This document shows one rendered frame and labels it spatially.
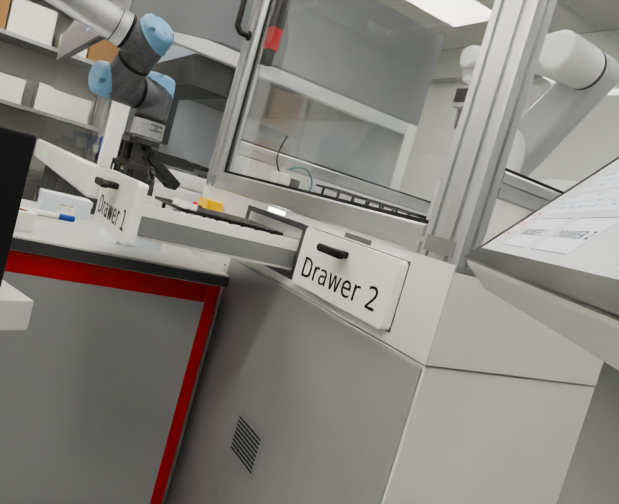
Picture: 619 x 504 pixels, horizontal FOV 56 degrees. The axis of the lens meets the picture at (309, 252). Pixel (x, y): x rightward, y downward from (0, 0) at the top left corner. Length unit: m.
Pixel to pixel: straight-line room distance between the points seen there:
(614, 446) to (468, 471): 0.51
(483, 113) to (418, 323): 0.31
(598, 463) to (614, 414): 0.04
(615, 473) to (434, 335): 0.38
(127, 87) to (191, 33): 0.70
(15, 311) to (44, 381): 0.56
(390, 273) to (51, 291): 0.71
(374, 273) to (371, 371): 0.15
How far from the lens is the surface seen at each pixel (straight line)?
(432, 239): 0.86
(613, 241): 0.40
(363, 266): 0.94
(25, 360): 1.33
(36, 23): 4.89
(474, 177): 0.83
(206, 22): 2.05
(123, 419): 1.42
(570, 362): 1.08
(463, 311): 0.85
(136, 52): 1.32
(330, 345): 1.01
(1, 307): 0.79
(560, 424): 1.13
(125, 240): 1.02
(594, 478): 0.53
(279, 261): 1.14
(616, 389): 0.53
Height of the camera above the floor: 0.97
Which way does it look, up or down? 5 degrees down
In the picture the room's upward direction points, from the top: 16 degrees clockwise
